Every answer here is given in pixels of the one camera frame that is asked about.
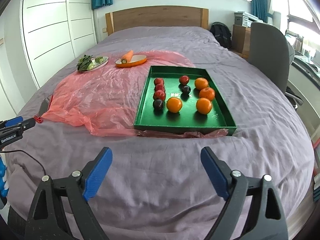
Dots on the pink plastic sheet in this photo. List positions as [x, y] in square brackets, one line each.
[106, 100]

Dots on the dark plum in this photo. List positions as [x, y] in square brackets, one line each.
[158, 104]
[185, 90]

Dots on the orange carrot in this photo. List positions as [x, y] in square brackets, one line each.
[126, 58]

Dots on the green leafy bok choy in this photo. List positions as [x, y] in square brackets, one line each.
[83, 62]

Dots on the red-cased smartphone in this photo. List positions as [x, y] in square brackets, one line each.
[44, 106]

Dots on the wooden drawer cabinet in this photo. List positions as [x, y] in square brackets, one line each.
[241, 40]

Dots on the white wardrobe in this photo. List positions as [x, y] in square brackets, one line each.
[38, 38]

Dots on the purple bed sheet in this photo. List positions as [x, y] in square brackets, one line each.
[157, 188]

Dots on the black backpack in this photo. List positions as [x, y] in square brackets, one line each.
[222, 34]

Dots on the patterned grey plate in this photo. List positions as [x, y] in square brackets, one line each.
[96, 63]

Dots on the red apple front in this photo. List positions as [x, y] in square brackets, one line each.
[159, 94]

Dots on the small orange back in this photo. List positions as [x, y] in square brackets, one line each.
[174, 105]

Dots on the dark red apple back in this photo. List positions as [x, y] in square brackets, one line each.
[158, 81]

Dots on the blue gloved left hand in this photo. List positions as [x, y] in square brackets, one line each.
[4, 186]

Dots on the green rectangular tray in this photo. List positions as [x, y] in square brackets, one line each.
[188, 119]

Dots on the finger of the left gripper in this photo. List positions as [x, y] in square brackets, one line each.
[11, 122]
[24, 125]

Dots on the orange oval dish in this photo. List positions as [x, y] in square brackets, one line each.
[135, 61]

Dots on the grey office chair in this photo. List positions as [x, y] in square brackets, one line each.
[271, 53]

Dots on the wooden headboard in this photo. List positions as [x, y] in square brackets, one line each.
[156, 16]

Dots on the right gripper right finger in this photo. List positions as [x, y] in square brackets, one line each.
[265, 220]

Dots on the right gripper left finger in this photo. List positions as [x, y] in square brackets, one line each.
[47, 218]

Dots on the grey storage boxes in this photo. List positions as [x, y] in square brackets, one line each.
[245, 19]

